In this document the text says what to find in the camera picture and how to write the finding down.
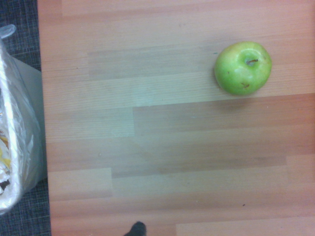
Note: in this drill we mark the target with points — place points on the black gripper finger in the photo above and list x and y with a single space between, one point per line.
137 230

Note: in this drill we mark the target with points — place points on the green apple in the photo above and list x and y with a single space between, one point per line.
242 70

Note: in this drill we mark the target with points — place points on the grey waste bin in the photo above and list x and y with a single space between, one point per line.
34 103

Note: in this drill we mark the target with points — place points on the clear plastic bin liner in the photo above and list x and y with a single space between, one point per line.
17 137

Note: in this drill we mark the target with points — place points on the crumpled yellow white wrapper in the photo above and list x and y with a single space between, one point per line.
4 157

